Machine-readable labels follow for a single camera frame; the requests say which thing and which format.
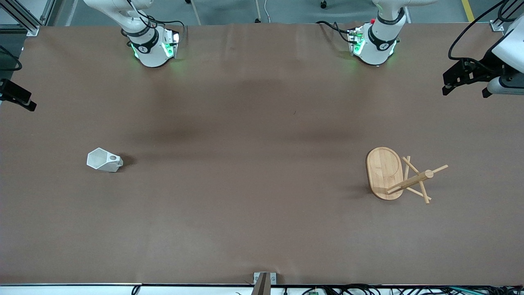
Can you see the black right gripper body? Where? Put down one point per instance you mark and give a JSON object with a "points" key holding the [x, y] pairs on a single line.
{"points": [[12, 92]]}

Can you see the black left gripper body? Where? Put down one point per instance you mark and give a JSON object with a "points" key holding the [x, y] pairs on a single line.
{"points": [[484, 66]]}

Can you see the white faceted cup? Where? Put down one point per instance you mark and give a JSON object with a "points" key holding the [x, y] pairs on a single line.
{"points": [[100, 159]]}

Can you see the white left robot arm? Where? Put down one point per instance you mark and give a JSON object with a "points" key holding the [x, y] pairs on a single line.
{"points": [[378, 49]]}

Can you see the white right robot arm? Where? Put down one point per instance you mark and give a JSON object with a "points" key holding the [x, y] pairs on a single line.
{"points": [[149, 53]]}

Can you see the wooden cup rack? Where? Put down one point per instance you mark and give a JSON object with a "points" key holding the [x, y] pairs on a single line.
{"points": [[382, 170]]}

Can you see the thin metal leg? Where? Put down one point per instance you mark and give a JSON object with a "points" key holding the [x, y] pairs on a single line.
{"points": [[196, 14], [258, 10]]}

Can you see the aluminium frame strut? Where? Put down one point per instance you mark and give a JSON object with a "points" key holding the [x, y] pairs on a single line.
{"points": [[496, 26], [32, 29]]}

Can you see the silver metal bracket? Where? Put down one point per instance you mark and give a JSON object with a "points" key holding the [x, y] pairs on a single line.
{"points": [[273, 278]]}

